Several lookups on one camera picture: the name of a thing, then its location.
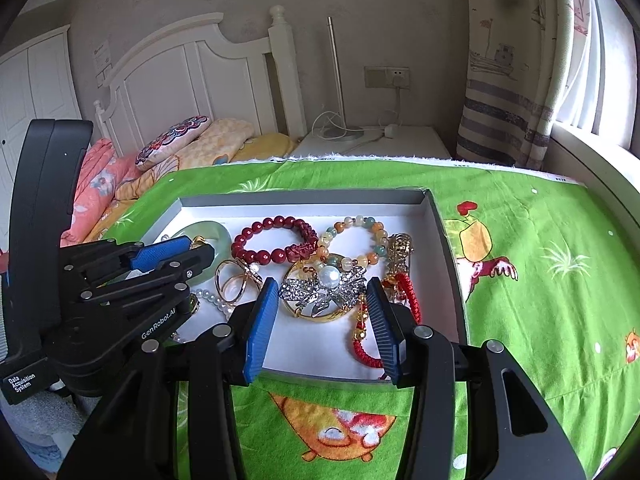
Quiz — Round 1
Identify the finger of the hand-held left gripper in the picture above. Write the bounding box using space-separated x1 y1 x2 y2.
82 246 217 306
60 236 193 286

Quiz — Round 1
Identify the yellow pillow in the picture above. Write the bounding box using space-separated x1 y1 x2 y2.
235 132 298 163

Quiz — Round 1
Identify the wall socket plate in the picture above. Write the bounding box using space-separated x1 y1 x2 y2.
364 66 411 90

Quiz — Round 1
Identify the white desk lamp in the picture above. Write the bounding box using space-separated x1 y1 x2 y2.
312 16 366 140

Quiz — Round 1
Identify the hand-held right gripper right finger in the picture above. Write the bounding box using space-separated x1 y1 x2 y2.
366 277 586 480

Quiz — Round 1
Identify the green printed cloth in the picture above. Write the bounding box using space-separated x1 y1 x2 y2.
82 155 640 480

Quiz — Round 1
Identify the white window sill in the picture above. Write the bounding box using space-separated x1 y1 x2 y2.
545 122 640 281

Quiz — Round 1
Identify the gold crystal ring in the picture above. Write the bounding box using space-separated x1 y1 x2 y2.
215 256 264 286

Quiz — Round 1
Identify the crystal brooch with pearl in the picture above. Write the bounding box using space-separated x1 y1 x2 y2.
280 265 368 318

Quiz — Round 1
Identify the striped printed curtain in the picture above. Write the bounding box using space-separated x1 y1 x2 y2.
455 0 571 171

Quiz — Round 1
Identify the pink floral quilt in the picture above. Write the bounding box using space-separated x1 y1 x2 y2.
60 139 143 248

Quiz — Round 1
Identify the yellow floral quilt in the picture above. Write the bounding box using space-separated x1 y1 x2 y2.
115 118 256 201

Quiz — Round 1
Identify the multicoloured bead bracelet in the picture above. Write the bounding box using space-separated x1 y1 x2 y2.
312 215 390 268

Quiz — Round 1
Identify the red string bracelet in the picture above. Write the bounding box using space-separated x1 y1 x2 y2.
347 272 423 368

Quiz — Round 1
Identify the patterned embroidered pillow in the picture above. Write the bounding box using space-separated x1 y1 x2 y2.
135 115 210 171

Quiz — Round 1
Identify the green jade bangle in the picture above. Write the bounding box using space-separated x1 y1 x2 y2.
167 220 231 286

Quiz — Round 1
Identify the dark red bead bracelet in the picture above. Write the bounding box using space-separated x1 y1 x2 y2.
231 215 318 266

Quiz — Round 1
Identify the wall sticker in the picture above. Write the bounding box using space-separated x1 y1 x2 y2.
92 42 113 86

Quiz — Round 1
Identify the gold brooch pin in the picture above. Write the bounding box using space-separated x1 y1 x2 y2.
382 232 416 286

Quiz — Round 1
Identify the white charger with cable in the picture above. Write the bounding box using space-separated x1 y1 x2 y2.
381 85 403 138

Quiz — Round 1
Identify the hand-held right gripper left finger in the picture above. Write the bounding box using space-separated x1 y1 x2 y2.
57 277 279 480

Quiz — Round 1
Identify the white jewelry box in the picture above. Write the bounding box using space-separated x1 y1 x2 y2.
97 187 468 386

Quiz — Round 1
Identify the person's left forearm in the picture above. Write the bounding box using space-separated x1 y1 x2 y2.
0 387 98 448

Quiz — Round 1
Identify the gold bangle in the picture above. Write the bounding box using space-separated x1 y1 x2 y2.
282 255 368 323

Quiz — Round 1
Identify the sheer white curtain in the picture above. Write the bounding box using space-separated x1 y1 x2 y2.
550 0 638 148

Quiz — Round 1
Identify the white wardrobe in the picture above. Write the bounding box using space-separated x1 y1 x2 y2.
0 25 83 211

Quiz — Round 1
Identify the white bed headboard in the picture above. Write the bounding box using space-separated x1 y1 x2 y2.
94 5 307 158

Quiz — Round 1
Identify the white nightstand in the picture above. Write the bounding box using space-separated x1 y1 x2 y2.
290 126 451 161

